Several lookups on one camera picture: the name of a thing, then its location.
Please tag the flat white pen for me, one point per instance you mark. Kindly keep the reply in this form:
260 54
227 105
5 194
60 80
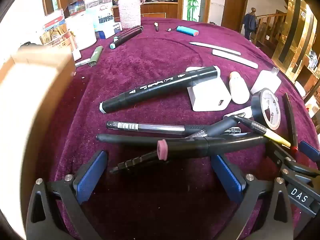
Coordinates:
235 58

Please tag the grey pen with black clip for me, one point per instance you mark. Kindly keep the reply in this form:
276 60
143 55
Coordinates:
135 162

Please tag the white plastic bottle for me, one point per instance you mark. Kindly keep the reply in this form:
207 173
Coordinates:
81 30

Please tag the clear jar with blue label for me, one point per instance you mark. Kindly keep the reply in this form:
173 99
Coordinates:
100 12

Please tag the white bottle with orange cap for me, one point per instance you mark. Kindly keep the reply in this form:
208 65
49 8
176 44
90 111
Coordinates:
240 90

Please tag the thin black pen red tip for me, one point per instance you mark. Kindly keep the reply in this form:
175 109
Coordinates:
290 120

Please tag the shallow cardboard tray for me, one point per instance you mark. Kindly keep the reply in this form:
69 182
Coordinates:
30 105

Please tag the bottle in pink knitted sleeve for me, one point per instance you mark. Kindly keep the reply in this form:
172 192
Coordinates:
128 12

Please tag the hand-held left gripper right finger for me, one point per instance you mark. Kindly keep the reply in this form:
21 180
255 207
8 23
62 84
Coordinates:
227 177

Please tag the small silver white tube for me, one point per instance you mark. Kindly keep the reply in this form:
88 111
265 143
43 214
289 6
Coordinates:
82 62

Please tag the blue lighter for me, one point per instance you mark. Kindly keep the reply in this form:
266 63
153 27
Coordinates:
186 30

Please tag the slim white pointed pen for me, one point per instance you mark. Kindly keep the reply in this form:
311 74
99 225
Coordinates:
215 47

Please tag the green lighter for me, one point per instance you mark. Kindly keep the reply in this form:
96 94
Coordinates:
95 56

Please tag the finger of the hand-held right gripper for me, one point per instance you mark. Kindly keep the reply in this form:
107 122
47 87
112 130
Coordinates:
310 148
280 155

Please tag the small black orange pen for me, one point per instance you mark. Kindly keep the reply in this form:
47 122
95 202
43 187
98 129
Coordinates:
156 26

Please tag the white charger with metal prongs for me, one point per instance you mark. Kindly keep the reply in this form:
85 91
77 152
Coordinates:
265 82

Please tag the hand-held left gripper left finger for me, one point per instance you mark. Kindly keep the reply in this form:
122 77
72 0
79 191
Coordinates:
91 177

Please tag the matte black slim pen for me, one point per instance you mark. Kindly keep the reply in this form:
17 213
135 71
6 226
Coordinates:
130 139

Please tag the small blue white box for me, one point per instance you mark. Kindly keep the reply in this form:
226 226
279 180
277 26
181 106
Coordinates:
108 30

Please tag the black marker with white end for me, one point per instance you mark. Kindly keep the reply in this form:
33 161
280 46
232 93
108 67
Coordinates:
160 87

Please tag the yellow pen with black grip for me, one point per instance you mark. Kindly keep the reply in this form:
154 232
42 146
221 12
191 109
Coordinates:
275 136

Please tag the black tape roll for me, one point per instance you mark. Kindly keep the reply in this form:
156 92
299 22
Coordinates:
257 107

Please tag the wooden door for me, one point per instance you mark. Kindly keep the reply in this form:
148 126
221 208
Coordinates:
235 7

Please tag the wooden stair railing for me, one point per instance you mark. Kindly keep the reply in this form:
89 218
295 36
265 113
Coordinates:
271 25

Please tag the clear gel pen black grip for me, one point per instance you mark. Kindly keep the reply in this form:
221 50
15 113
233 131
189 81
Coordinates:
150 127

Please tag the golden pillar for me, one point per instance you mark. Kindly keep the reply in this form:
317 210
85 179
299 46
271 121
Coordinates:
292 30

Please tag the white charger with port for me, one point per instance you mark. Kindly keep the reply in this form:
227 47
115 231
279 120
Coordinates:
207 97

